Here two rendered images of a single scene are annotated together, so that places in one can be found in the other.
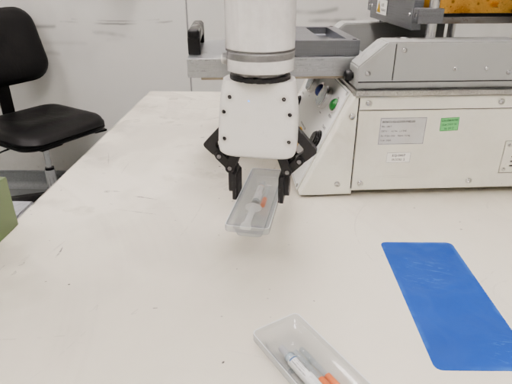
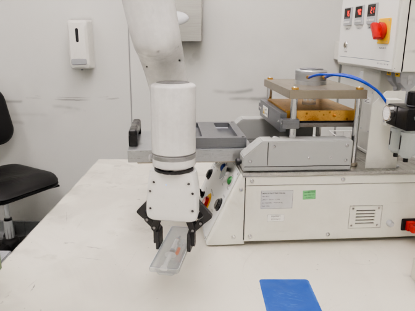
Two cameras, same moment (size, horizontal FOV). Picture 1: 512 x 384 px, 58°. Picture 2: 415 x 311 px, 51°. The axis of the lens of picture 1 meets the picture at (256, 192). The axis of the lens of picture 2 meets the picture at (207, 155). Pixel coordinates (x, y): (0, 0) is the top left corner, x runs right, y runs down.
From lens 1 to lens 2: 0.26 m
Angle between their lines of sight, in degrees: 11
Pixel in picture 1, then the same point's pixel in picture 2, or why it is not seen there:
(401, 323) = not seen: outside the picture
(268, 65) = (178, 164)
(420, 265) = (283, 295)
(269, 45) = (178, 152)
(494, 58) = (334, 151)
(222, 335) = not seen: outside the picture
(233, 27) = (155, 140)
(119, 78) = (72, 143)
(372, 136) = (255, 203)
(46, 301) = not seen: outside the picture
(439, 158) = (304, 218)
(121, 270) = (76, 300)
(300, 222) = (205, 265)
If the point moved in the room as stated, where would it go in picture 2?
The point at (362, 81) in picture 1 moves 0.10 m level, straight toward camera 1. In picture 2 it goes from (246, 166) to (241, 179)
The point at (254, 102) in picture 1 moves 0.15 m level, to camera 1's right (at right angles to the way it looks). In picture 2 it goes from (170, 186) to (249, 186)
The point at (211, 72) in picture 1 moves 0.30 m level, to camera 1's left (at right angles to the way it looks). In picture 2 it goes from (144, 159) to (12, 158)
